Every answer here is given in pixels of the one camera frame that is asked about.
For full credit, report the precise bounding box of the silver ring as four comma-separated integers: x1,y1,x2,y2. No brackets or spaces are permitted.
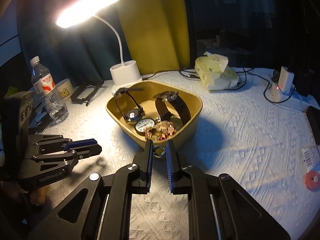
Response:
153,145,167,159

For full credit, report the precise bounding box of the gold red bead bracelet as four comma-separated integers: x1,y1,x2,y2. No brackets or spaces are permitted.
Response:
145,127,173,142

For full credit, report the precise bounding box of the round pocket watch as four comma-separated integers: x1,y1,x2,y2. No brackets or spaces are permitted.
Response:
135,118,155,134

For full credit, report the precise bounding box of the pink gold chain bracelet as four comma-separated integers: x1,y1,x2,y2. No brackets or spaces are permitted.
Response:
152,120,179,137

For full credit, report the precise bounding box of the person's left hand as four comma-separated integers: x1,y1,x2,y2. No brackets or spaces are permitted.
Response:
30,187,48,206

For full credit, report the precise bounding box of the plastic water bottle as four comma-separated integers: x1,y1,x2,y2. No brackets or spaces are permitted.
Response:
30,56,68,124

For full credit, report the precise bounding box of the white cartoon cup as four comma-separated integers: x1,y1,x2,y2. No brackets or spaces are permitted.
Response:
56,79,74,101

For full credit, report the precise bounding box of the yellow plastic tray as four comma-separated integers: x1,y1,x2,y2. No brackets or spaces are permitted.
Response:
106,81,203,150

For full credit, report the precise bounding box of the white desk lamp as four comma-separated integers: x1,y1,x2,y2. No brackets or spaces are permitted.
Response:
55,0,143,93

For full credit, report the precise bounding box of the dark teal curtain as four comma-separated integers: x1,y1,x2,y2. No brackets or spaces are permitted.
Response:
16,0,131,86

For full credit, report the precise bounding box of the pink round tape roll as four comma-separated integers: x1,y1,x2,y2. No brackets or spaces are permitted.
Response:
304,171,320,191

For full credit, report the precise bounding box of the white tube with barcode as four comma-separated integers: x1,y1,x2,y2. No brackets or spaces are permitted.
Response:
301,145,320,173

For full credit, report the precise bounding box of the yellow tissue pack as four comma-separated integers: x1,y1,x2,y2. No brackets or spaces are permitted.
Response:
195,52,239,91

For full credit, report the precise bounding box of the white power adapter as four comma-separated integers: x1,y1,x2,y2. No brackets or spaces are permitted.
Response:
278,67,294,93

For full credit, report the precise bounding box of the yellow curtain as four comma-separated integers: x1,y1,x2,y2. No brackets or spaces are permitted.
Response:
117,0,190,75

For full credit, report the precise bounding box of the black plastic frame stand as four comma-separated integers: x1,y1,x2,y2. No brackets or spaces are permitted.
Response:
71,81,104,107

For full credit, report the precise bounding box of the black strap silver watch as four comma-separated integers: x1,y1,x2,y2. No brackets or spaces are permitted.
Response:
114,87,144,123

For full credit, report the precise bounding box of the brown leather strap watch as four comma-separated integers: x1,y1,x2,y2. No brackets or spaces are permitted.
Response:
153,90,191,125

